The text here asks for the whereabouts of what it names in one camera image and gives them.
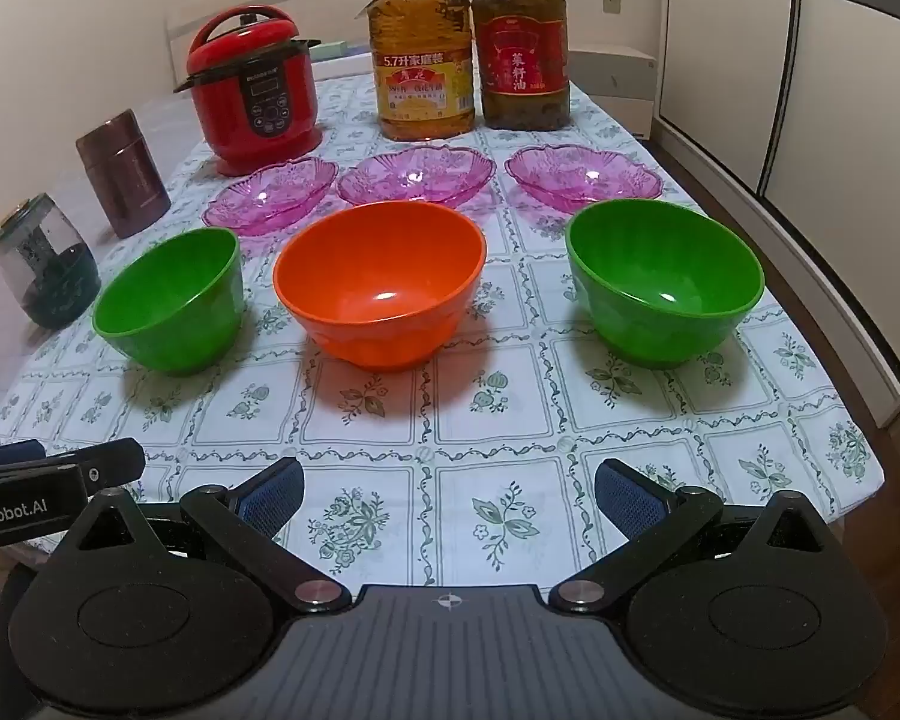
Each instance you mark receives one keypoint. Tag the clear jar with dark contents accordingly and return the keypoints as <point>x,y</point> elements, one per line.
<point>45,270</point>

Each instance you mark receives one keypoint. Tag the orange plastic bowl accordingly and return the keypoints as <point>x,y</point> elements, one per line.
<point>375,292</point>

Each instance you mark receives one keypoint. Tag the large green plastic bowl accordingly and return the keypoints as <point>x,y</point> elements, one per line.
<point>660,292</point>

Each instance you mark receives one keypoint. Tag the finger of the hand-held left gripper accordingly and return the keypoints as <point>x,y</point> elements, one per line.
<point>7,457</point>
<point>109,459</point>

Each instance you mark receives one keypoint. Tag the white bedside cabinet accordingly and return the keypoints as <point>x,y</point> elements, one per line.
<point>615,90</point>

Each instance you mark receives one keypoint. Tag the small green plastic bowl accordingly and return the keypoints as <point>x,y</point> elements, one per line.
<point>172,315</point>

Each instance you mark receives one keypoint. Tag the wall socket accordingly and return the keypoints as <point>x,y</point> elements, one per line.
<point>612,4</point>

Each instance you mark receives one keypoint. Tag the white floral patterned tablecloth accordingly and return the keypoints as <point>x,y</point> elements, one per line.
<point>495,405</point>

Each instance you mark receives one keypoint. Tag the red electric pressure cooker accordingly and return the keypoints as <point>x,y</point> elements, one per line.
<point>262,90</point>

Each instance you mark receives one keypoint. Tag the white and grey wardrobe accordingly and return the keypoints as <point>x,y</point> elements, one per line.
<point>795,90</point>

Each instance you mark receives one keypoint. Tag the red label dark oil bottle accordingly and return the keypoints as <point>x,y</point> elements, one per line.
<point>521,75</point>

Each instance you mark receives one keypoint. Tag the pale green bedding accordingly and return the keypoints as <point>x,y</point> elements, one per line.
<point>345,52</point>

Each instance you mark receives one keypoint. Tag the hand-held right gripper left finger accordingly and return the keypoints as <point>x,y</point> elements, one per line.
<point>270,499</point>

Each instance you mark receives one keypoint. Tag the yellow label cooking oil bottle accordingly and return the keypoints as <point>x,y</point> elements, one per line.
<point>424,90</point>

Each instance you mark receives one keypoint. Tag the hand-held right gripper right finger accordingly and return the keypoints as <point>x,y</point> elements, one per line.
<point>630,499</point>

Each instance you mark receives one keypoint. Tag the maroon insulated food jar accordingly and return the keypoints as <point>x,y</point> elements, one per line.
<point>124,172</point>

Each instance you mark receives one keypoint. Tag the pink transparent plastic plate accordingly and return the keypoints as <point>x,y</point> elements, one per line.
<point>581,176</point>
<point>270,195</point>
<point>412,176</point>

